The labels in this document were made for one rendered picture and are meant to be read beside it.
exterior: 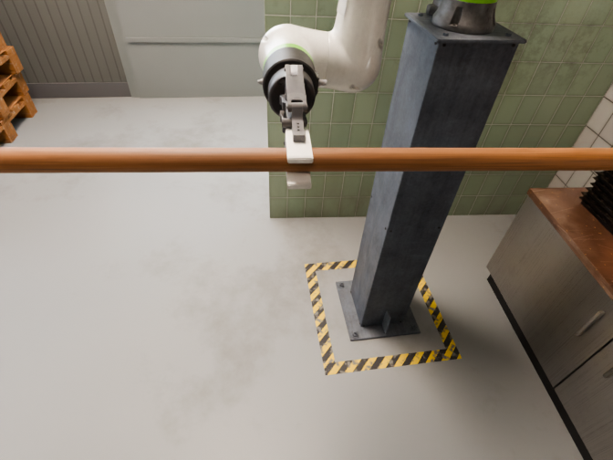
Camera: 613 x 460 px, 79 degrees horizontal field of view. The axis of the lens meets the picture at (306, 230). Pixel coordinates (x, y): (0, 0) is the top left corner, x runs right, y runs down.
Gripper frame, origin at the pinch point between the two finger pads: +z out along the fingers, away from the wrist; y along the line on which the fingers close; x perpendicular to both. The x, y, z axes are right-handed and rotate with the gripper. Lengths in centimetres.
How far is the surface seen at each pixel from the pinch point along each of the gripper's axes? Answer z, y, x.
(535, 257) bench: -51, 81, -100
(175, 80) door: -275, 107, 83
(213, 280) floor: -75, 120, 33
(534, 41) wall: -120, 23, -108
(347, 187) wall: -119, 99, -37
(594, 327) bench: -17, 77, -100
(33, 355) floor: -39, 119, 101
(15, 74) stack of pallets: -243, 90, 185
